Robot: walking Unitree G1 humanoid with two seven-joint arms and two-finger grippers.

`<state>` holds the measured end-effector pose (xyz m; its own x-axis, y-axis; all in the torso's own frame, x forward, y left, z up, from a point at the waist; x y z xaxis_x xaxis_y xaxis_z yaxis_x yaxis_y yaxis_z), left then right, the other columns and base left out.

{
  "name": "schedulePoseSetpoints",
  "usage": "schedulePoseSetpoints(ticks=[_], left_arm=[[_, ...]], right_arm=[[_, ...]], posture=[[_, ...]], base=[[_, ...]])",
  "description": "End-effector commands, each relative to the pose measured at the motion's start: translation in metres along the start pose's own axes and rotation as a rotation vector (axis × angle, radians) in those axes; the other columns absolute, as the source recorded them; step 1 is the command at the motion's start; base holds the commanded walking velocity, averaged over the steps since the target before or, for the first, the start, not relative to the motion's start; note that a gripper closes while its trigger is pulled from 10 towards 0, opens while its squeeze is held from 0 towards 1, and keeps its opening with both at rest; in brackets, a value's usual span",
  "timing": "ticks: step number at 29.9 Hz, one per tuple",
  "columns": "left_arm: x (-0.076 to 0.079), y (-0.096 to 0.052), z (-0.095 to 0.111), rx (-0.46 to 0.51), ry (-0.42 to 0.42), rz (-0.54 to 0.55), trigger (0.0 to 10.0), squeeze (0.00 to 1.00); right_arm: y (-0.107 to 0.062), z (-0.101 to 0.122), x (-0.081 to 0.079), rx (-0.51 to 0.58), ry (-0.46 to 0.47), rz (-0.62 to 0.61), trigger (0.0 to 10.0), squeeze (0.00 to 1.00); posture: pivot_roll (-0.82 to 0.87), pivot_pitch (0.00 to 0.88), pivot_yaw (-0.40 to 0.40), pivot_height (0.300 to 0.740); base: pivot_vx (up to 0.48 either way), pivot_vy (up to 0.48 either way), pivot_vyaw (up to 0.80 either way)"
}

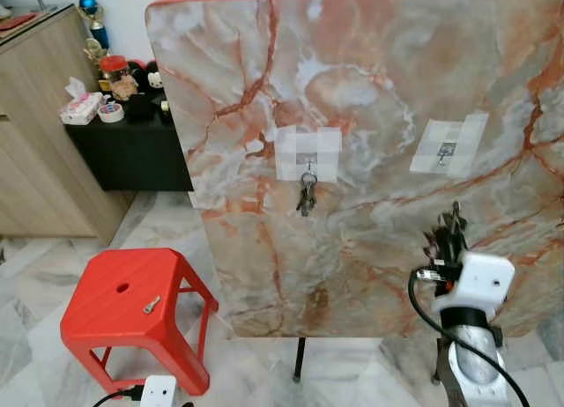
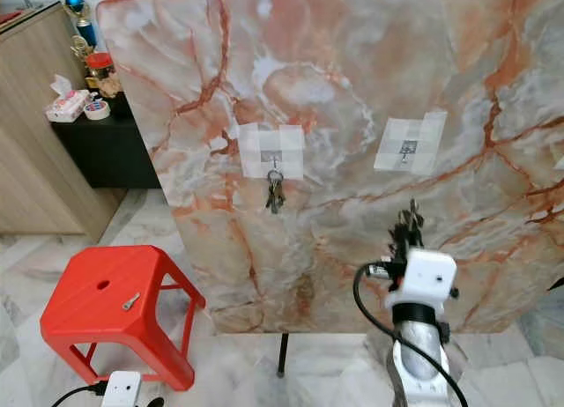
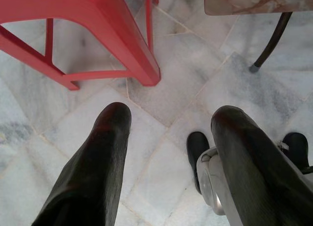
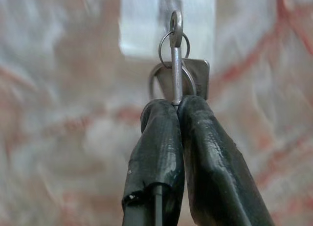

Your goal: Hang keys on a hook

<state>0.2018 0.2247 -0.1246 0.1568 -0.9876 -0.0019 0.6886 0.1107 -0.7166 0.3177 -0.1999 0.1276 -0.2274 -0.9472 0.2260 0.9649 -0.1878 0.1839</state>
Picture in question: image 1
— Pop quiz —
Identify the black mouse plush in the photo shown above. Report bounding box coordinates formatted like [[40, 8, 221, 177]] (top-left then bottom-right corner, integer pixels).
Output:
[[129, 61, 169, 100]]

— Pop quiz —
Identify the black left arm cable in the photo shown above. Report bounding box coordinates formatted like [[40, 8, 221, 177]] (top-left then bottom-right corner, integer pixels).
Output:
[[92, 384, 143, 407]]

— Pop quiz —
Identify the grey hung key bunch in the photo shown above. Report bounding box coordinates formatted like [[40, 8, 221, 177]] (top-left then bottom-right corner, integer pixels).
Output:
[[296, 171, 319, 218]]

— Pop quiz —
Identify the small gold trophy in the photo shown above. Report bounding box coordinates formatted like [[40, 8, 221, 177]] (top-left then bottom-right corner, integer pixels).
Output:
[[83, 38, 112, 75]]

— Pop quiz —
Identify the pink tissue pack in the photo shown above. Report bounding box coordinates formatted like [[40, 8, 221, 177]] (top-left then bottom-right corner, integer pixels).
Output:
[[59, 76, 106, 127]]

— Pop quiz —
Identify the blue and gold trophy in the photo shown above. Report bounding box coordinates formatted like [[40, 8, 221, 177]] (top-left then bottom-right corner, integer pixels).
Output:
[[74, 0, 112, 52]]

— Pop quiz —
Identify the red envelope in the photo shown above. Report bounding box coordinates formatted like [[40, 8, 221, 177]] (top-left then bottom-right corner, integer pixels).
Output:
[[0, 11, 40, 33]]

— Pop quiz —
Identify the black table leg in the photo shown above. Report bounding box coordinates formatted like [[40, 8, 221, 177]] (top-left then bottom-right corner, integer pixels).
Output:
[[293, 337, 308, 382], [431, 337, 444, 383]]

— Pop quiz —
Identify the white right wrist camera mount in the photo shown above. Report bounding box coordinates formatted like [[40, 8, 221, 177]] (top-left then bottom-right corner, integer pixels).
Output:
[[440, 252, 517, 316]]

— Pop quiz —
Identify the white tape roll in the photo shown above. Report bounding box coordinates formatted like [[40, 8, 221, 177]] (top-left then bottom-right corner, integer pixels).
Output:
[[96, 102, 125, 125]]

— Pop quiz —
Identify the black low console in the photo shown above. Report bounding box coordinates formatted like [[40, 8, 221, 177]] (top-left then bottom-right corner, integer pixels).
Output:
[[65, 115, 195, 193]]

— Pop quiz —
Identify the red plastic stool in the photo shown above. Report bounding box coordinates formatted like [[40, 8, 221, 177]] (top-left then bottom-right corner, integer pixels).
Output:
[[59, 246, 220, 398]]

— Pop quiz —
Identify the marble table top red rim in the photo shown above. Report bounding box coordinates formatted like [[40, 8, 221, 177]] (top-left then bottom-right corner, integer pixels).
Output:
[[145, 0, 564, 340]]

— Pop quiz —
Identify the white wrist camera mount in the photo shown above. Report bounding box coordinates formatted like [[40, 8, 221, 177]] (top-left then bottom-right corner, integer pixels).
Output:
[[138, 374, 178, 407], [440, 252, 517, 316]]

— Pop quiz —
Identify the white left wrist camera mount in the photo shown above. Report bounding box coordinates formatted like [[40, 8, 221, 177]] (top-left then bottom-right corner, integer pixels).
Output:
[[138, 374, 178, 407]]

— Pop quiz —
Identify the taped metal hook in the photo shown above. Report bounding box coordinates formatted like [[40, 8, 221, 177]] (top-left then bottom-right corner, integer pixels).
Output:
[[410, 113, 491, 180], [275, 126, 344, 184]]

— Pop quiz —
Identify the light wooden cabinet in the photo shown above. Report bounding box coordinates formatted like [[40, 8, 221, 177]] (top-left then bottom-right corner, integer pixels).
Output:
[[0, 5, 135, 246]]

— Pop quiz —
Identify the red-lidded clear jar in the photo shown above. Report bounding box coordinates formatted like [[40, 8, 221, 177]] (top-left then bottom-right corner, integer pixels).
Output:
[[98, 54, 138, 100]]

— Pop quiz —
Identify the black wallet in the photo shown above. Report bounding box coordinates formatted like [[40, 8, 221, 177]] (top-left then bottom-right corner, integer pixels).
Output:
[[123, 93, 163, 123]]

